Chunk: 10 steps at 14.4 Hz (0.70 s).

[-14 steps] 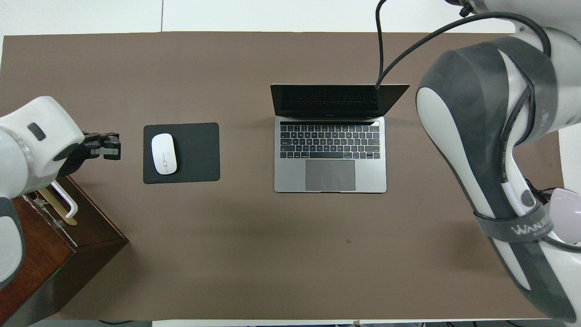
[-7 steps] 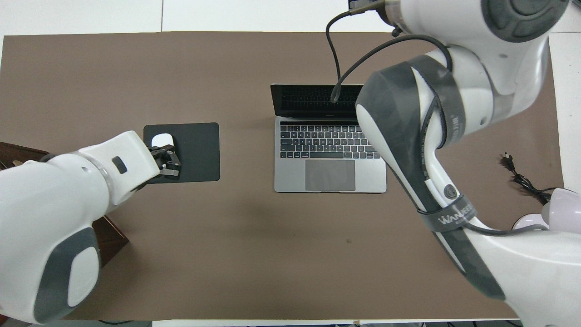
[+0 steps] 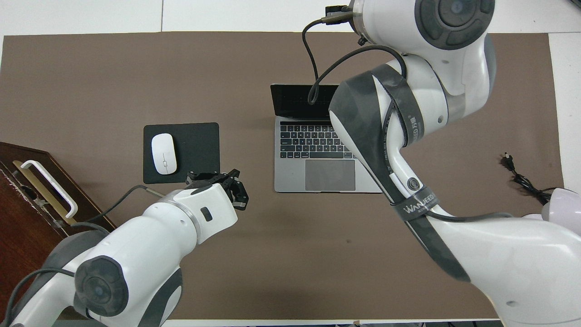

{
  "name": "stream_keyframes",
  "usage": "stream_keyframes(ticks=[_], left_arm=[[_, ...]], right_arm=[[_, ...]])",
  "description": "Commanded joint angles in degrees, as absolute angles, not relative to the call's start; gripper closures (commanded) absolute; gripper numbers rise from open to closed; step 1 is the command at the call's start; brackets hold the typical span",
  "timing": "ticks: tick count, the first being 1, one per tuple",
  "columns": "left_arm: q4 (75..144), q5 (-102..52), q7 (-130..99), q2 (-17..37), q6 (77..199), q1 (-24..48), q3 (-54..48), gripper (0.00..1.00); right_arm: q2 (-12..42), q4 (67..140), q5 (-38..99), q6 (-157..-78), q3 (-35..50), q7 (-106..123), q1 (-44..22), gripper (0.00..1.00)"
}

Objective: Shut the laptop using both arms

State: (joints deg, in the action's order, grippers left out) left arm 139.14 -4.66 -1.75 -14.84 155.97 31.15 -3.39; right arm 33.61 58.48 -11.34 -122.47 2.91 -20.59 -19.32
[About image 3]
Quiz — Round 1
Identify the black lamp power cable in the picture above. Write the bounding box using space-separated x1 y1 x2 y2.
501 154 556 205

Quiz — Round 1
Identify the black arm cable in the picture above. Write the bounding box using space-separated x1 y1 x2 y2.
0 184 165 327
302 5 514 223

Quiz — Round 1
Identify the white computer mouse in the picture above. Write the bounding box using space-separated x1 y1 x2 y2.
151 133 178 176

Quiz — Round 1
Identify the white box handle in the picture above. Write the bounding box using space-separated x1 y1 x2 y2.
20 160 79 219

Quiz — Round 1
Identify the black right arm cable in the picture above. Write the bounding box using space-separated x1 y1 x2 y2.
302 5 514 223

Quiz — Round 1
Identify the white desk lamp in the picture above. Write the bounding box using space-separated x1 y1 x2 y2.
522 188 581 237

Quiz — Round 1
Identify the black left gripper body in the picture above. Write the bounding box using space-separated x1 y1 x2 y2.
186 171 236 203

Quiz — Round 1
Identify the brass handle plate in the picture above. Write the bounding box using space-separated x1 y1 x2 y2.
13 160 78 227

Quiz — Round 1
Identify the black mouse pad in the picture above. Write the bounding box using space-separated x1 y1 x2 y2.
143 122 221 185

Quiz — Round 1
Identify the silver grey laptop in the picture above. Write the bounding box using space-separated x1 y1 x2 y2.
270 83 384 194

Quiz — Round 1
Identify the brown table mat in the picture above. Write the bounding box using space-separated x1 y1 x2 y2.
0 32 566 321

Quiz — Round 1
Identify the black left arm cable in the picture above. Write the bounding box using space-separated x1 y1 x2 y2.
0 184 165 327

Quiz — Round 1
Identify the brown wooden box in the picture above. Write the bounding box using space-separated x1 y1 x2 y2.
0 142 117 300

